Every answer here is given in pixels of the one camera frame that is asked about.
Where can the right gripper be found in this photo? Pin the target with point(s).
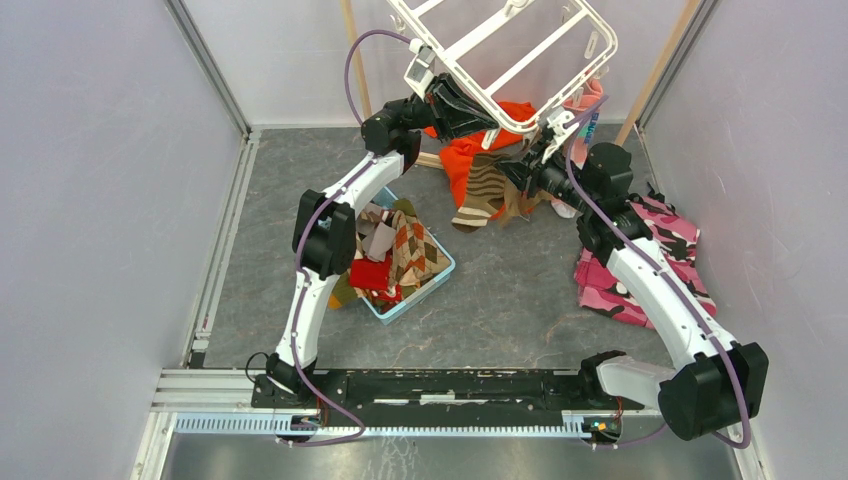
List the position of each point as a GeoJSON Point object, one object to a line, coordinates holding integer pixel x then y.
{"type": "Point", "coordinates": [526, 174]}

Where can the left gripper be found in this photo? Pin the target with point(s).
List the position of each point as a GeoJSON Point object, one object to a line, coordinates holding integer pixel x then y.
{"type": "Point", "coordinates": [455, 114]}

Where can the brown beige striped sock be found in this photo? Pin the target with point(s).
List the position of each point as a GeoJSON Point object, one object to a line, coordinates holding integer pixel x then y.
{"type": "Point", "coordinates": [483, 195]}

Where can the pink sock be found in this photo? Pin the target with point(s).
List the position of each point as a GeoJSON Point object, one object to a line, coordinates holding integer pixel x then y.
{"type": "Point", "coordinates": [578, 151]}
{"type": "Point", "coordinates": [585, 96]}

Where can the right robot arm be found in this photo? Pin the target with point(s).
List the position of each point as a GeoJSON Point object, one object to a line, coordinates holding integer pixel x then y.
{"type": "Point", "coordinates": [715, 385]}

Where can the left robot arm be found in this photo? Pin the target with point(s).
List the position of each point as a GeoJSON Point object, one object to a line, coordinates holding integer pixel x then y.
{"type": "Point", "coordinates": [324, 235]}

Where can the white clip hanger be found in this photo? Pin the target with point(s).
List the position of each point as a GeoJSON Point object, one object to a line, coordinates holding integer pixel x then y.
{"type": "Point", "coordinates": [539, 52]}

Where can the pile of socks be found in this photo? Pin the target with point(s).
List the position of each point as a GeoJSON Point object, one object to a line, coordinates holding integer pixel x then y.
{"type": "Point", "coordinates": [343, 293]}

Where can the orange shirt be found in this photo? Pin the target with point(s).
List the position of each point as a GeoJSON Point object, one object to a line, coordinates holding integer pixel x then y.
{"type": "Point", "coordinates": [456, 158]}

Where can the light blue basket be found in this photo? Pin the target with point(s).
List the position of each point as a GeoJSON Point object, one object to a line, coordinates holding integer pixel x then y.
{"type": "Point", "coordinates": [385, 198]}

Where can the argyle patterned sock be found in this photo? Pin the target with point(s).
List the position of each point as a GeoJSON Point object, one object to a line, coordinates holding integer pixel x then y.
{"type": "Point", "coordinates": [415, 259]}

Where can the red sock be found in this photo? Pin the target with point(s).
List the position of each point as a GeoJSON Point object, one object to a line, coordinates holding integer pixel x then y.
{"type": "Point", "coordinates": [366, 274]}

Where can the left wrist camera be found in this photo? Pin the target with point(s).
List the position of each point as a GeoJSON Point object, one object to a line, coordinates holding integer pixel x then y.
{"type": "Point", "coordinates": [419, 75]}

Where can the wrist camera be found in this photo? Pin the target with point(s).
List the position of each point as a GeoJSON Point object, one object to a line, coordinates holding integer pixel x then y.
{"type": "Point", "coordinates": [419, 75]}
{"type": "Point", "coordinates": [560, 125]}

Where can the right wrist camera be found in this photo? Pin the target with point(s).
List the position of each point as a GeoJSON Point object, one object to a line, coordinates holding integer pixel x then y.
{"type": "Point", "coordinates": [560, 125]}

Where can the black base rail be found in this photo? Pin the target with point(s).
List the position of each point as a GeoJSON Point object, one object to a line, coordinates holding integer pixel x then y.
{"type": "Point", "coordinates": [437, 399]}

